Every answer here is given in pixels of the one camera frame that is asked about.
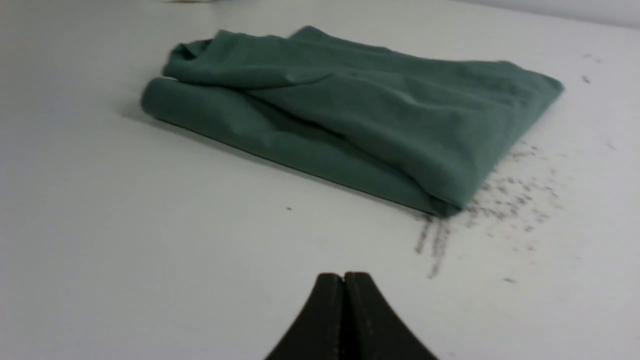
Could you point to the right gripper black image-right left finger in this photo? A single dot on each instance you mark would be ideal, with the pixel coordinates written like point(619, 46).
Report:
point(316, 332)

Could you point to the right gripper black image-right right finger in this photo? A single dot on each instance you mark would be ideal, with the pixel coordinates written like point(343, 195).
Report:
point(371, 328)

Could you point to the green long sleeve shirt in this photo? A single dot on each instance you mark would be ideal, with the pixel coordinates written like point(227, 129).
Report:
point(422, 133)

